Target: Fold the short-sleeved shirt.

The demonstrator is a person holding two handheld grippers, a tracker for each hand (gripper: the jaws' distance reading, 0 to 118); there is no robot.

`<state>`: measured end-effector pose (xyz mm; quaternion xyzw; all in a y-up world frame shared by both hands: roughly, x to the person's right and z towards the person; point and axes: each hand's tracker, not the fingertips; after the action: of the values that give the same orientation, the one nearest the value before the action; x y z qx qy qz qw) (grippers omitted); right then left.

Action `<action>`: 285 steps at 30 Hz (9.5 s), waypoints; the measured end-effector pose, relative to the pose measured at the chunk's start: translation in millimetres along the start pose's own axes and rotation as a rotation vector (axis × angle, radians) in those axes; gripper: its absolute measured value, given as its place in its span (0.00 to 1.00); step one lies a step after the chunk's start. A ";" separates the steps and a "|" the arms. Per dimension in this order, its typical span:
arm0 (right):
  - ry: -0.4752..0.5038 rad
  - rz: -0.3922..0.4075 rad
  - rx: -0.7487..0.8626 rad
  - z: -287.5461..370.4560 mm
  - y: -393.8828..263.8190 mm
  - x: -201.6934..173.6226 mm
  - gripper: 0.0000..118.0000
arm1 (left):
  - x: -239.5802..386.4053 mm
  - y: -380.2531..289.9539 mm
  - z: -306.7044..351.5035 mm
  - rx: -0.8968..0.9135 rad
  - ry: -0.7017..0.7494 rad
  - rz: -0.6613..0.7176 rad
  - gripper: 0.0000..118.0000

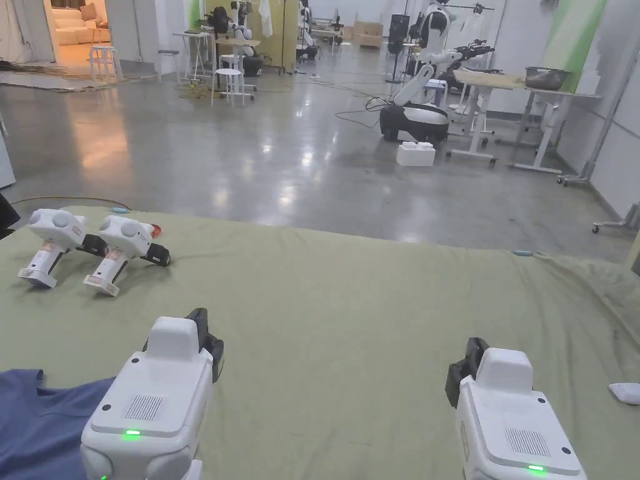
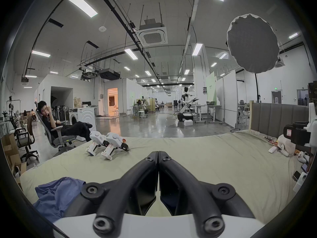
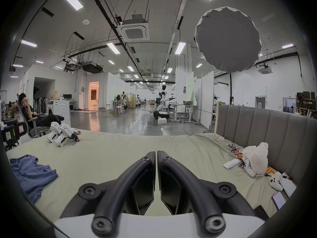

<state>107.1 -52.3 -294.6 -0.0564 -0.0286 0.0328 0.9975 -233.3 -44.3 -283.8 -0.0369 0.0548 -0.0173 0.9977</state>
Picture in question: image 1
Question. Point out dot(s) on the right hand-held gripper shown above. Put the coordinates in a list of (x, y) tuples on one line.
[(505, 400)]

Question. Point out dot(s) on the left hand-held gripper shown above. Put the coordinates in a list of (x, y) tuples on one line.
[(150, 395)]

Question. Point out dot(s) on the dark blue shirt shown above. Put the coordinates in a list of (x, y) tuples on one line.
[(40, 425)]

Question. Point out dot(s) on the small white flat device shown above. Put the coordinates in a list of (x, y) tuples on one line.
[(627, 392)]

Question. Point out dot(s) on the spare white hand-held gripper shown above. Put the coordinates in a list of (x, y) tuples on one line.
[(50, 230), (125, 237)]

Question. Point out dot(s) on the small red round object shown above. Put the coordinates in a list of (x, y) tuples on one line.
[(157, 231)]

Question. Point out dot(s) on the bed with pale green sheet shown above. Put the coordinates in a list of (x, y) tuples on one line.
[(330, 310)]

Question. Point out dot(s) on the white foam block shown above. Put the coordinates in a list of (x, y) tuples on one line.
[(415, 155)]

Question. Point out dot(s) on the white robot with black base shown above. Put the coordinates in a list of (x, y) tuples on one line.
[(420, 115)]

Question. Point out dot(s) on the white and black robot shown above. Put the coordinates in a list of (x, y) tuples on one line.
[(242, 32)]

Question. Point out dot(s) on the cream sofa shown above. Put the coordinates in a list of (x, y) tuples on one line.
[(75, 27)]

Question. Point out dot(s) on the brown cartons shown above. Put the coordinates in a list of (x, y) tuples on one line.
[(367, 32)]

